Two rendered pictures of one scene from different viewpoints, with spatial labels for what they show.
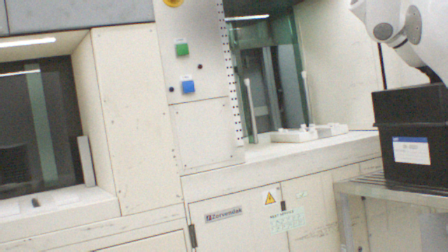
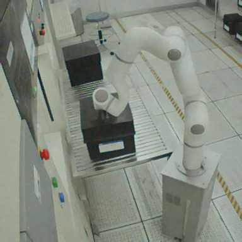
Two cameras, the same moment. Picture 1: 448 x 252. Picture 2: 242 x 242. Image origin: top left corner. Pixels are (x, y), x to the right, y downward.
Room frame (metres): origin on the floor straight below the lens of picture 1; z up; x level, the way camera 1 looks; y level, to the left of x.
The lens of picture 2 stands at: (0.86, 0.67, 2.03)
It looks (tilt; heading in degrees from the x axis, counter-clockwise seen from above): 40 degrees down; 286
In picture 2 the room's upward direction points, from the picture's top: 9 degrees counter-clockwise
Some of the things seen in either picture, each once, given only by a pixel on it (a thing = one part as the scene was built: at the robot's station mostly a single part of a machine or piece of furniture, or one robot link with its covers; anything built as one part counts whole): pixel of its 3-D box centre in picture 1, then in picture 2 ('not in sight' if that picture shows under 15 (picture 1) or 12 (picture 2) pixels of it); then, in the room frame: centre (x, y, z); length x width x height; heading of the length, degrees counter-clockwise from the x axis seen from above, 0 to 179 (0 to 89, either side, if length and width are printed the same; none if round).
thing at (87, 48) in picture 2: not in sight; (82, 62); (1.68, -1.38, 0.89); 0.29 x 0.29 x 0.25; 25
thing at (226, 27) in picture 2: not in sight; (233, 23); (0.03, -3.71, 0.31); 0.30 x 0.28 x 0.26; 111
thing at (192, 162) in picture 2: not in sight; (193, 152); (0.79, -0.45, 0.85); 0.19 x 0.19 x 0.18
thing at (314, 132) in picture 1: (308, 131); not in sight; (1.81, -0.31, 0.89); 0.22 x 0.21 x 0.04; 24
